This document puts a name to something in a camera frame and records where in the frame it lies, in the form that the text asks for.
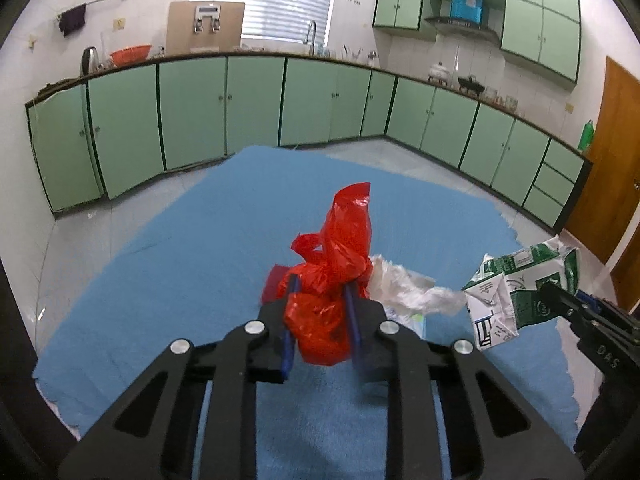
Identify red plastic bag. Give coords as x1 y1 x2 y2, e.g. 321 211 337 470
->
282 181 375 367

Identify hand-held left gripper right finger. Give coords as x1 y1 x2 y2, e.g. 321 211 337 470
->
345 282 586 480

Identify green wall cabinets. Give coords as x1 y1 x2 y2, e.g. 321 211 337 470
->
372 0 583 92

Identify range hood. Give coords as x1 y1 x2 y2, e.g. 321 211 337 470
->
425 15 501 41

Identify blue box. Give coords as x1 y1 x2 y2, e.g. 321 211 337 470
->
449 0 485 23

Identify brown board with metal clamps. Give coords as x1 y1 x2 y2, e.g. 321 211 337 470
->
165 1 246 56

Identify white window blinds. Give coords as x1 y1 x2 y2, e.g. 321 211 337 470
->
240 0 337 46

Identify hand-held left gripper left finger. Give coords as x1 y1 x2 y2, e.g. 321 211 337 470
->
60 272 301 480

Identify green and white carton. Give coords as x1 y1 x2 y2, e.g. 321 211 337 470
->
461 237 582 352

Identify wooden door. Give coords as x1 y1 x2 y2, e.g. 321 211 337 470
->
565 56 640 266

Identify green bottle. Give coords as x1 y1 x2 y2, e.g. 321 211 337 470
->
577 119 596 152

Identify white plastic bag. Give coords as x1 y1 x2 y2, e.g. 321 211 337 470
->
367 254 467 318

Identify dark towel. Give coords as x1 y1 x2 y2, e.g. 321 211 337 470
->
57 4 88 37

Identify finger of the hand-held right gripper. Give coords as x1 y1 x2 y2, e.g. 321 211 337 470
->
536 280 640 341
575 289 640 326

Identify orange basin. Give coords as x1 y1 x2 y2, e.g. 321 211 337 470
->
110 45 152 65

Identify dark red card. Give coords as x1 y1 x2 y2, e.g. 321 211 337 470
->
261 265 293 305

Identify green base cabinets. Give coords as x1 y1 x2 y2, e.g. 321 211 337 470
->
25 50 593 233

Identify blue scalloped table mat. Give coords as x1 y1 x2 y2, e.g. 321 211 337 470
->
32 146 583 480

